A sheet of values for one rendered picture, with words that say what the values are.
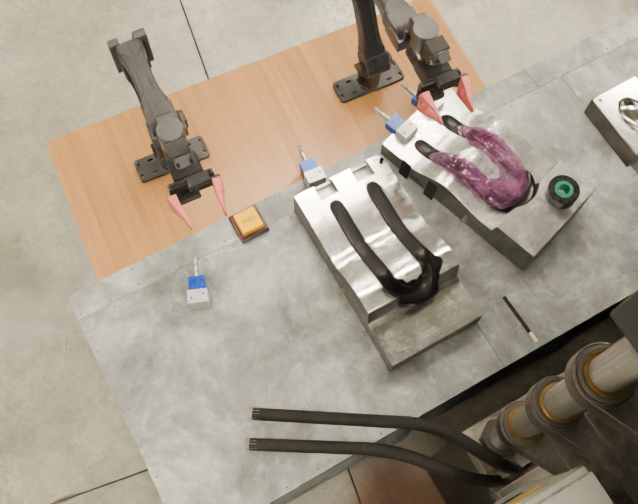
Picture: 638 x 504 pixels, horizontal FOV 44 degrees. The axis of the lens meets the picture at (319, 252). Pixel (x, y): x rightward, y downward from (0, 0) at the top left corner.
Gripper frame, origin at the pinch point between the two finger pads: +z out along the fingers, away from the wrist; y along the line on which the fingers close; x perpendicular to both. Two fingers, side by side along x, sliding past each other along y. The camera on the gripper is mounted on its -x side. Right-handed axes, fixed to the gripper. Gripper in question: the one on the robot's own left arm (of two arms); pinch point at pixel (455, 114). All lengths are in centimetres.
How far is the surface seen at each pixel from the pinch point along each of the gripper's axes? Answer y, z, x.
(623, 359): -18, 65, -49
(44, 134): -99, -112, 121
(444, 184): 0.8, 3.4, 30.4
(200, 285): -67, 1, 36
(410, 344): -26, 37, 34
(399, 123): -0.7, -18.7, 33.4
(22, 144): -108, -111, 121
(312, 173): -28.0, -15.4, 34.8
